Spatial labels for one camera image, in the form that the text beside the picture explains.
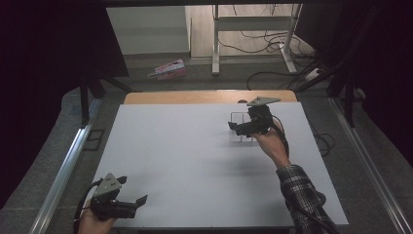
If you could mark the metal floor rail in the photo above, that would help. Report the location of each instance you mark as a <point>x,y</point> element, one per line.
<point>373,169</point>
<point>61,175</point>

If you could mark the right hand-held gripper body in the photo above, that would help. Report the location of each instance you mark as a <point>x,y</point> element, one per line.
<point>260,118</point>

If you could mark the person's left hand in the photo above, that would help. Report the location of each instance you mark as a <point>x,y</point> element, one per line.
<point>92,226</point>

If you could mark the white power strip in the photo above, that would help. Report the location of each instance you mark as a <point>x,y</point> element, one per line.
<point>313,74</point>

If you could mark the clear plastic box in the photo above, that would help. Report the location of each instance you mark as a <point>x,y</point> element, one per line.
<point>236,117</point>

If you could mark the pink packet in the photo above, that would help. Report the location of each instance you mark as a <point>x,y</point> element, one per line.
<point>168,70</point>

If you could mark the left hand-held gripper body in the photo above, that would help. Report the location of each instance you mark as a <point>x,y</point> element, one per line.
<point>110,208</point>

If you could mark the person's right hand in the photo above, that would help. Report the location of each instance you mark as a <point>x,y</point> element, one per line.
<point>274,146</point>

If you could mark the white desk frame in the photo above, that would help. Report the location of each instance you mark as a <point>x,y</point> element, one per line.
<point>216,42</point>

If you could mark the dark curtain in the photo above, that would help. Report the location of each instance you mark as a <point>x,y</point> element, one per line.
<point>389,65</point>
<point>42,81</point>

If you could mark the wooden table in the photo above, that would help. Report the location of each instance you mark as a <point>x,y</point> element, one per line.
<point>207,97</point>

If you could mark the black stand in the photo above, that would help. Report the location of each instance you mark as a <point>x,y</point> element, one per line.
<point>349,97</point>
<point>85,100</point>

